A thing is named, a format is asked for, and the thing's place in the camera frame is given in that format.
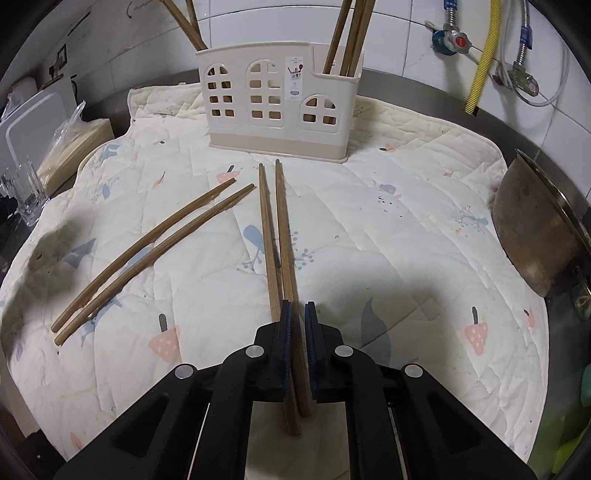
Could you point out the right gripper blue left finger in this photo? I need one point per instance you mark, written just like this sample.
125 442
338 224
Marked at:
280 354

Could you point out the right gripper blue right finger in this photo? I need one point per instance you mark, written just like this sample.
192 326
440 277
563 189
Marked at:
315 347

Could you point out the wooden chopstick eight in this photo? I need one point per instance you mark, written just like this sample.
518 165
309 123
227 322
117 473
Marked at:
299 365

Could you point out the wooden chopstick six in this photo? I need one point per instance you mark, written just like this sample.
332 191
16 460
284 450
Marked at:
275 292

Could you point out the wooden chopstick four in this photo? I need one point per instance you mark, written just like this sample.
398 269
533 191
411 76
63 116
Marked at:
86 294

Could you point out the wooden chopstick five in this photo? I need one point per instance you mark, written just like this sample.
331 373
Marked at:
96 302

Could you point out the wooden chopstick ten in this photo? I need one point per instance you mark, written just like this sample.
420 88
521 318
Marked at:
337 35

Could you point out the wooden chopstick two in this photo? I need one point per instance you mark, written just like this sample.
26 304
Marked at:
192 15

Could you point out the wooden chopstick seven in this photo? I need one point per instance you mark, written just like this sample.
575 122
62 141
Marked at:
353 33

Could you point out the wooden chopstick one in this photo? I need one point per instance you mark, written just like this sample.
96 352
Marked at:
191 33

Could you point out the wooden chopstick nine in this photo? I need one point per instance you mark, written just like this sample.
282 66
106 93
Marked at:
361 37

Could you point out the quilted cream patterned mat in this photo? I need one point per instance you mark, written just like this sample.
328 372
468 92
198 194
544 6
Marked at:
168 250

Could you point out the beige plastic utensil holder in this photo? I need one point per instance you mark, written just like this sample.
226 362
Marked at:
274 98

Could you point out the green plastic dish rack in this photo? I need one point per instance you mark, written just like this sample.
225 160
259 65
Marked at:
565 451

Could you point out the bagged disposable chopsticks box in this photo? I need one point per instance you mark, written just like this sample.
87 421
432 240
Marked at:
71 143

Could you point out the clear glass mug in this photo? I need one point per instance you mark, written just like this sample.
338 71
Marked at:
23 184

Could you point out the steel angle valve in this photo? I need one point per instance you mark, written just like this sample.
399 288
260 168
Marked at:
514 76

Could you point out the thin white tube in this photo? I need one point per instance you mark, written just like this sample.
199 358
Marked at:
528 37

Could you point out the steel saucepan black handle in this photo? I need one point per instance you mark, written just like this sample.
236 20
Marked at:
539 230

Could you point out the red handled water valve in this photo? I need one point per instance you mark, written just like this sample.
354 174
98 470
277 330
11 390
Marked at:
450 41

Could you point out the wall power socket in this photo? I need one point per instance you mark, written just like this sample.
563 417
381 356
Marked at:
56 69

